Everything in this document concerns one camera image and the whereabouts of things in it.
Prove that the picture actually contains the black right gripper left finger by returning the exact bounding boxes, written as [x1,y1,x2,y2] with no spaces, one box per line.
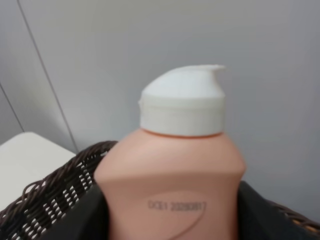
[40,185,109,240]

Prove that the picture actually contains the pink lotion bottle white cap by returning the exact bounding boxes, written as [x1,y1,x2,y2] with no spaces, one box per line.
[94,64,246,240]

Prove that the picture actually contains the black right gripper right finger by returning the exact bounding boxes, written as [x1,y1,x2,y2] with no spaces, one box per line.
[238,181,315,240]

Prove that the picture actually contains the dark brown wicker basket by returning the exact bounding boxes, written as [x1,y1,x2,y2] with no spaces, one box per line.
[0,141,320,240]

